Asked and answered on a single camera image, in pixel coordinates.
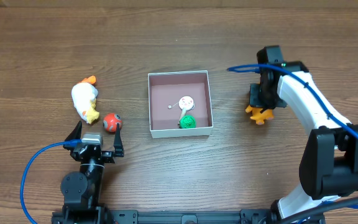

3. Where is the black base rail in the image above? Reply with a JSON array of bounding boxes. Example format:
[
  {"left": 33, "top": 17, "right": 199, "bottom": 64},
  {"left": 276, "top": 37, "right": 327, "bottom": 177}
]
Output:
[{"left": 51, "top": 208, "right": 326, "bottom": 224}]

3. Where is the green round toy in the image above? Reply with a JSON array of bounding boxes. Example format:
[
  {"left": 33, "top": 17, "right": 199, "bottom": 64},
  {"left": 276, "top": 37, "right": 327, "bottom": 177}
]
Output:
[{"left": 179, "top": 115, "right": 196, "bottom": 129}]

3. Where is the blue left cable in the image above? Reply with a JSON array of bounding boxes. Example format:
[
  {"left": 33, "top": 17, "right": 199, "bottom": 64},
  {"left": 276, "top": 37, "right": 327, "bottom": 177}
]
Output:
[{"left": 19, "top": 139, "right": 83, "bottom": 224}]

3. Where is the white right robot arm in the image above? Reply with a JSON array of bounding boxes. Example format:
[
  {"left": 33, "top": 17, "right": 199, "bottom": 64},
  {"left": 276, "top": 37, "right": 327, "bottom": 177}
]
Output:
[{"left": 244, "top": 62, "right": 358, "bottom": 223}]

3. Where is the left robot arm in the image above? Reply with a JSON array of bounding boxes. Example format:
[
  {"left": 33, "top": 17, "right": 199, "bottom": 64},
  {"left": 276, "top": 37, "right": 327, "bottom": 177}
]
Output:
[{"left": 51, "top": 122, "right": 124, "bottom": 224}]

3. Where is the blue right cable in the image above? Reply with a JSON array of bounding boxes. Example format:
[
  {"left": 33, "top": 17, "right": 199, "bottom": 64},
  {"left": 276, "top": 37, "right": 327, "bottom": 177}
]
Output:
[{"left": 227, "top": 63, "right": 358, "bottom": 210}]

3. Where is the small wooden rattle drum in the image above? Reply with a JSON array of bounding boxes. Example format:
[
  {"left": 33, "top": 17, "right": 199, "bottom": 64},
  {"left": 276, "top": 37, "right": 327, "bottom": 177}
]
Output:
[{"left": 168, "top": 96, "right": 195, "bottom": 121}]

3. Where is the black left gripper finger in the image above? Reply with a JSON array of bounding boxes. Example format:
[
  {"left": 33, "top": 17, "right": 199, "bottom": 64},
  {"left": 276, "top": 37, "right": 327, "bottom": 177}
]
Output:
[
  {"left": 114, "top": 123, "right": 124, "bottom": 157},
  {"left": 63, "top": 121, "right": 82, "bottom": 149}
]

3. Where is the thick black cable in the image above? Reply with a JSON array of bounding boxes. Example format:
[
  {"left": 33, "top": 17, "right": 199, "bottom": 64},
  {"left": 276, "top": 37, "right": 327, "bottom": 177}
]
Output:
[{"left": 278, "top": 192, "right": 358, "bottom": 224}]

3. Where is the red and grey ball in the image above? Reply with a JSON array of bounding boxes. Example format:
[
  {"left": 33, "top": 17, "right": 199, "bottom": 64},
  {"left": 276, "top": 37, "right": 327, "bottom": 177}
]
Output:
[{"left": 103, "top": 113, "right": 122, "bottom": 133}]

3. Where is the orange dog figurine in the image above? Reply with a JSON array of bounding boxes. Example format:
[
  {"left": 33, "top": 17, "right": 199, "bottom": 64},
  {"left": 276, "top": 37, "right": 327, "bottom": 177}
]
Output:
[{"left": 246, "top": 105, "right": 274, "bottom": 125}]

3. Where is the blue cable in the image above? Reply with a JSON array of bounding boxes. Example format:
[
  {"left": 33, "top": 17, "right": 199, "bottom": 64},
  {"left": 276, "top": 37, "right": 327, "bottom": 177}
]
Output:
[
  {"left": 19, "top": 139, "right": 83, "bottom": 224},
  {"left": 227, "top": 63, "right": 358, "bottom": 210}
]

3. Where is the white and yellow chick plush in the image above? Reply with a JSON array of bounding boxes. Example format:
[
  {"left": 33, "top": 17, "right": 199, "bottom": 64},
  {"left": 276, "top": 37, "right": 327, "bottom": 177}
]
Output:
[{"left": 71, "top": 75, "right": 99, "bottom": 124}]

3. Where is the white box with pink inside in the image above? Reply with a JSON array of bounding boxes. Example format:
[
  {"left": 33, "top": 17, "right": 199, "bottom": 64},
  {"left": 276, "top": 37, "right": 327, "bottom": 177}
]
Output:
[{"left": 148, "top": 70, "right": 214, "bottom": 139}]

